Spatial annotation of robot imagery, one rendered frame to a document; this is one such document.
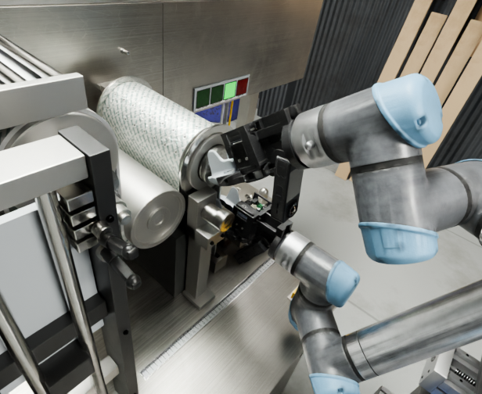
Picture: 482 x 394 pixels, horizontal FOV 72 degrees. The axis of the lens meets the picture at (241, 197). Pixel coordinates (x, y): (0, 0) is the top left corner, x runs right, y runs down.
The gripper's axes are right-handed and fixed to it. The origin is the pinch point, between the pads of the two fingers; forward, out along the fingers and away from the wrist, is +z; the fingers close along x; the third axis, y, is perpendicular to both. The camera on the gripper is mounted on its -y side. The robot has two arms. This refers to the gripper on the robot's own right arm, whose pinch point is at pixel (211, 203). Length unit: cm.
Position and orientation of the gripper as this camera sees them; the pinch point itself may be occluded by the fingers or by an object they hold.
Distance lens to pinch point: 77.7
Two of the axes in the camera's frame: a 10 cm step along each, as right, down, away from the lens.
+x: -6.5, 4.0, -6.5
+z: -7.5, -4.9, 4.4
